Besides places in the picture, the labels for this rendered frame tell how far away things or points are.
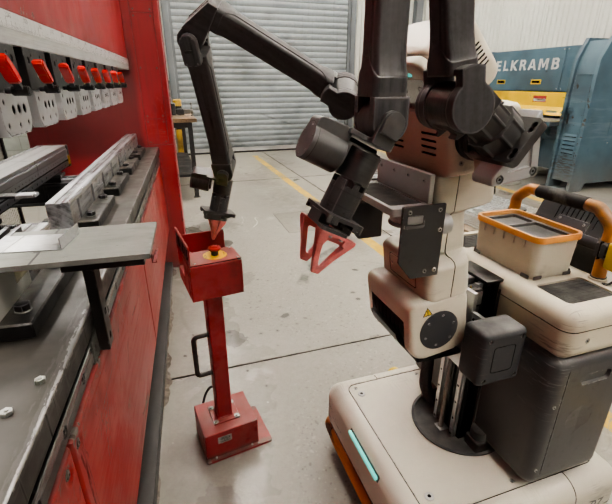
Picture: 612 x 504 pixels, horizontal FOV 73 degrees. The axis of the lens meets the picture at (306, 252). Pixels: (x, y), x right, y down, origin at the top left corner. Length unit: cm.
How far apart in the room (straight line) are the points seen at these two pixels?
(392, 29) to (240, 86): 770
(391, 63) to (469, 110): 14
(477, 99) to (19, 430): 76
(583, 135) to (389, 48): 543
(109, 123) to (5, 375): 237
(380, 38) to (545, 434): 99
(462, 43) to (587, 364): 79
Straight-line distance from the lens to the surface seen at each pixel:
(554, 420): 123
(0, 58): 92
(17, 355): 80
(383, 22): 64
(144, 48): 295
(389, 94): 64
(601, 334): 116
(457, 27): 71
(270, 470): 165
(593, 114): 605
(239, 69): 830
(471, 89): 69
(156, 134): 296
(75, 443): 79
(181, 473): 170
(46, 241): 89
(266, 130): 844
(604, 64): 603
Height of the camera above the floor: 127
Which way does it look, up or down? 22 degrees down
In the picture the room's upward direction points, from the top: straight up
